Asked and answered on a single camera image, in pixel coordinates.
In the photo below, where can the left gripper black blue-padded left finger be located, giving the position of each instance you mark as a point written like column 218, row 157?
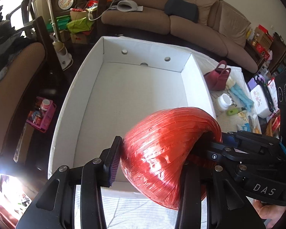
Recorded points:
column 54, row 205

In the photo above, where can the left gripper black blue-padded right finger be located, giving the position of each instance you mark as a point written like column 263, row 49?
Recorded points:
column 226, row 206

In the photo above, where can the red plastic twine ball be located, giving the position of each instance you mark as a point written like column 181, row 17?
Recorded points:
column 155, row 150

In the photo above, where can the person's right hand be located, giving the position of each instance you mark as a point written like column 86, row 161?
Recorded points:
column 269, row 212

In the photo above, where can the red snack packets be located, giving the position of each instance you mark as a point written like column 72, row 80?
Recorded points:
column 273, row 120

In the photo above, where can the cream scissors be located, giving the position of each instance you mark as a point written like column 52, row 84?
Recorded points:
column 242, row 115

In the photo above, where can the blue rubber glove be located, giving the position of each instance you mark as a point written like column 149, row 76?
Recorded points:
column 238, row 91

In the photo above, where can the white pill bottle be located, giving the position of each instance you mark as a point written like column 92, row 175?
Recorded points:
column 223, row 102

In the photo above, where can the pink plastic basket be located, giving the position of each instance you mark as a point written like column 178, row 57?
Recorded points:
column 41, row 115

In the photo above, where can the maroon small handbag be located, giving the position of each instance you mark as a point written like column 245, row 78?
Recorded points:
column 217, row 78

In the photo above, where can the brown armchair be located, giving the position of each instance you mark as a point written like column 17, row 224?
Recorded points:
column 19, row 75

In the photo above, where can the white cardboard box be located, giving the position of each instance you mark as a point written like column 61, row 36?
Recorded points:
column 122, row 81

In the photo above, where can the brown sofa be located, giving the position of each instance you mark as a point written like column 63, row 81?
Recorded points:
column 221, row 29

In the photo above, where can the pile of folded clothes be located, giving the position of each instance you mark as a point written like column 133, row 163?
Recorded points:
column 11, row 43

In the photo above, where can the green plastic bag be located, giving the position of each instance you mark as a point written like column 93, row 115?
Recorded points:
column 78, row 26

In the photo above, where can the black cushion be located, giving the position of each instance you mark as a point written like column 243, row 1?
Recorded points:
column 182, row 9

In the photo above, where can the white neck massager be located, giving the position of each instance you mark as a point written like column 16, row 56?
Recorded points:
column 127, row 6

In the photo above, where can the white box with black handle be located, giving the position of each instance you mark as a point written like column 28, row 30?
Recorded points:
column 260, row 102

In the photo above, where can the green handled knife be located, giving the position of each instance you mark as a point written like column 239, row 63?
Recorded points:
column 235, row 111

